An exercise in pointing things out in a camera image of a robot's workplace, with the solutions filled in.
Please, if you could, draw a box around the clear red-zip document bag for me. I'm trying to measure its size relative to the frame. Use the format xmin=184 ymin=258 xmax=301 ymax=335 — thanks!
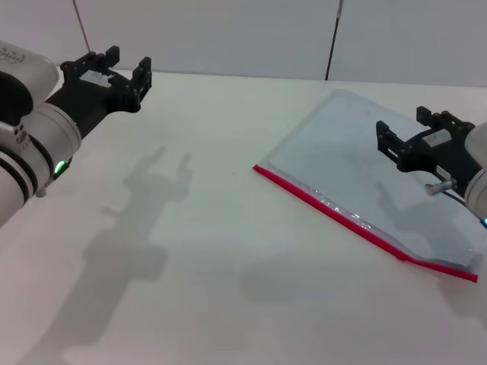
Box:
xmin=253 ymin=87 xmax=479 ymax=284

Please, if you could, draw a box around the silver cable plug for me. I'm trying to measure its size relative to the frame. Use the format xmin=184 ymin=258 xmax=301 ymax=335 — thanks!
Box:
xmin=423 ymin=177 xmax=458 ymax=197

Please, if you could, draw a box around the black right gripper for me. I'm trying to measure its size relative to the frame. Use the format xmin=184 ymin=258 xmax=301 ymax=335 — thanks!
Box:
xmin=375 ymin=106 xmax=477 ymax=192

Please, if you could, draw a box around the black wall strip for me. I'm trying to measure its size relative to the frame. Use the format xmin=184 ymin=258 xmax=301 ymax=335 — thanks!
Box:
xmin=324 ymin=0 xmax=344 ymax=81

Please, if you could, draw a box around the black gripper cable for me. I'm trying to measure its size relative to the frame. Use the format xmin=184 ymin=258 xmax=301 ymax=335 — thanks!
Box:
xmin=443 ymin=189 xmax=472 ymax=209

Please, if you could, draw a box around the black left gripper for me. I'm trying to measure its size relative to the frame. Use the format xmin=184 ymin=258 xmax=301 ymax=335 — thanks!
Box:
xmin=44 ymin=45 xmax=154 ymax=141

